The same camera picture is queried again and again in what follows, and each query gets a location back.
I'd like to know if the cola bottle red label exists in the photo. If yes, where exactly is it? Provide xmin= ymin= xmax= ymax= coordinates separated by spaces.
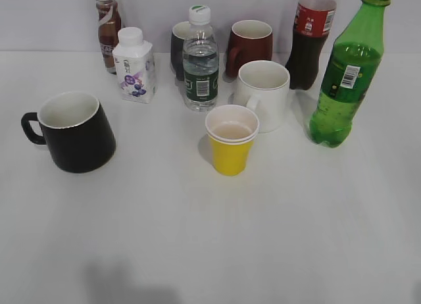
xmin=285 ymin=0 xmax=337 ymax=90

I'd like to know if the green plastic soda bottle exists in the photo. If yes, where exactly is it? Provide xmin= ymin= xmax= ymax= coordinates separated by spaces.
xmin=308 ymin=0 xmax=391 ymax=147

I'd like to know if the black mug white interior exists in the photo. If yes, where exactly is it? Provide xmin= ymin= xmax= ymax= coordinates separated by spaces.
xmin=21 ymin=91 xmax=116 ymax=173

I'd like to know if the dark red ceramic mug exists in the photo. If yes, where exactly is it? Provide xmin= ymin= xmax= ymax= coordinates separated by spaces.
xmin=226 ymin=20 xmax=273 ymax=78

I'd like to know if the white ceramic mug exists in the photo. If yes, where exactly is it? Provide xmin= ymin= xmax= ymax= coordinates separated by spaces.
xmin=232 ymin=60 xmax=290 ymax=133

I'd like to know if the dark grey mug behind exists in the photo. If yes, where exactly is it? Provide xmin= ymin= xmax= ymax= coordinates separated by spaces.
xmin=170 ymin=21 xmax=190 ymax=81

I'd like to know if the brown coffee drink bottle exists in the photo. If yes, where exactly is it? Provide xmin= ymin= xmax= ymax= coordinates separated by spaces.
xmin=96 ymin=0 xmax=122 ymax=74

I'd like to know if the white yogurt drink bottle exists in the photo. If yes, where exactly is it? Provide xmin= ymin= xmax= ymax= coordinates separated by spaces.
xmin=112 ymin=27 xmax=157 ymax=103

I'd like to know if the clear water bottle green label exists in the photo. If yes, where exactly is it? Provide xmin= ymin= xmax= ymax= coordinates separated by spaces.
xmin=183 ymin=5 xmax=219 ymax=112

